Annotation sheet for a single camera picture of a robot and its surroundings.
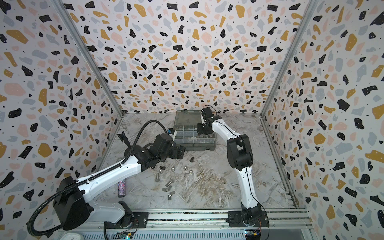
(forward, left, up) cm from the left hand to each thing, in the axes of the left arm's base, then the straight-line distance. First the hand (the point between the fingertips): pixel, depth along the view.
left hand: (179, 146), depth 81 cm
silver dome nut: (-4, +6, -18) cm, 20 cm away
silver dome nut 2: (-4, -2, -18) cm, 19 cm away
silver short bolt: (-14, +8, -18) cm, 24 cm away
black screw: (+1, -6, -18) cm, 18 cm away
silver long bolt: (-11, +14, -18) cm, 25 cm away
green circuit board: (-37, +25, -18) cm, 48 cm away
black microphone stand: (+5, +32, +1) cm, 32 cm away
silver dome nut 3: (-6, -5, -17) cm, 19 cm away
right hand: (+20, -11, -11) cm, 25 cm away
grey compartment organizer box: (+21, -1, -15) cm, 26 cm away
